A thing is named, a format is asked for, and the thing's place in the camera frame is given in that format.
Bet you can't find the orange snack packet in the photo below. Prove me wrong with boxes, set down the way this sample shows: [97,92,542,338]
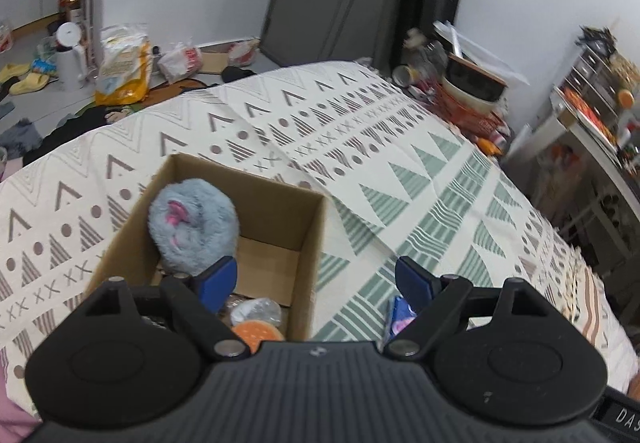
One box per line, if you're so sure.
[562,88,618,146]

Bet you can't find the clear plastic bag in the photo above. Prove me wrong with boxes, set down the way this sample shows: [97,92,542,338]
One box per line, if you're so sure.
[431,20,531,88]

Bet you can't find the white kettle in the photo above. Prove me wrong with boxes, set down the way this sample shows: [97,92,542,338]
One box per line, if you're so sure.
[54,22,87,92]

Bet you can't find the yellow slippers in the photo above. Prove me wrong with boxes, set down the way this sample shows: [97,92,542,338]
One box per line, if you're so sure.
[0,63,52,96]

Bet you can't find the paper cup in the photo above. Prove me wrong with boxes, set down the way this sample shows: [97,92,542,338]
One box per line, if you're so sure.
[392,65,417,88]

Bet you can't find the grey drawer organizer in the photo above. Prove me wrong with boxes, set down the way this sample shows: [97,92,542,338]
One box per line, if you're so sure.
[561,42,627,124]

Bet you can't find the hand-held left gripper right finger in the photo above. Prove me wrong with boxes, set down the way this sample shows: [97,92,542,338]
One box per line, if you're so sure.
[382,257,547,360]

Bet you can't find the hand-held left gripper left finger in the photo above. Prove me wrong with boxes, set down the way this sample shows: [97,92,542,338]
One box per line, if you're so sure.
[75,255,250,360]

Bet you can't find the brown cardboard box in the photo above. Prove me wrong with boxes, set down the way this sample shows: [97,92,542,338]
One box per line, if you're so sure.
[84,153,329,345]

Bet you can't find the brown bottle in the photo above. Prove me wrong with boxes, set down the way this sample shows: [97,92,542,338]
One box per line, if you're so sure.
[58,0,84,24]

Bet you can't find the burger plush toy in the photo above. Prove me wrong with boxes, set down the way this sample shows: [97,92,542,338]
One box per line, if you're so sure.
[231,320,287,355]

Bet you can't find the white wire rack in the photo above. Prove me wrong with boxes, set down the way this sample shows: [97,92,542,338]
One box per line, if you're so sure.
[74,0,100,80]

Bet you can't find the white desk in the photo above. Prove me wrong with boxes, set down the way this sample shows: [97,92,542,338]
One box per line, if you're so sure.
[549,87,640,208]

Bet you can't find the grey fluffy plush toy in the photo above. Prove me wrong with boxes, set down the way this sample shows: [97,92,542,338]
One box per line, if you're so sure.
[148,178,240,275]

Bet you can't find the yellow feed bag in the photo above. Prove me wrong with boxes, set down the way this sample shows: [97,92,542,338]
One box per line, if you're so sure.
[94,24,154,106]

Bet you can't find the patterned white green blanket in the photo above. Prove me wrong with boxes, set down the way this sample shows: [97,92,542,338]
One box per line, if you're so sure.
[0,59,640,399]

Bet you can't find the dark clothes pile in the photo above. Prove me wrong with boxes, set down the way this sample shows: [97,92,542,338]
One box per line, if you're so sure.
[0,102,118,166]

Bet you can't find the white red plastic bag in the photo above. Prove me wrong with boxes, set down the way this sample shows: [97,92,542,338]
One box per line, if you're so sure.
[227,38,262,67]
[158,42,204,84]

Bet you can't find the blue snack packet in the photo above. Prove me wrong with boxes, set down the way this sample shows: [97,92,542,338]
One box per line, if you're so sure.
[384,295,427,340]

